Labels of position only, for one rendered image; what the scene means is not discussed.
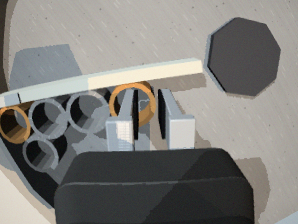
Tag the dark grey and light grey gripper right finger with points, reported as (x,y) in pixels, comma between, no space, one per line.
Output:
(178,129)

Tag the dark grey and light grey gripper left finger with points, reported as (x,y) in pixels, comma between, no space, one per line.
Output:
(122,130)

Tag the grey round turntable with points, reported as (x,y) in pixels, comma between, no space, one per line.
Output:
(245,101)

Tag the grey metal sleeve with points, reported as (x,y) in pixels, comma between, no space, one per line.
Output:
(40,122)
(80,121)
(39,160)

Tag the bronze bushing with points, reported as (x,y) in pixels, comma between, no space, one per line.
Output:
(9,127)
(144,115)

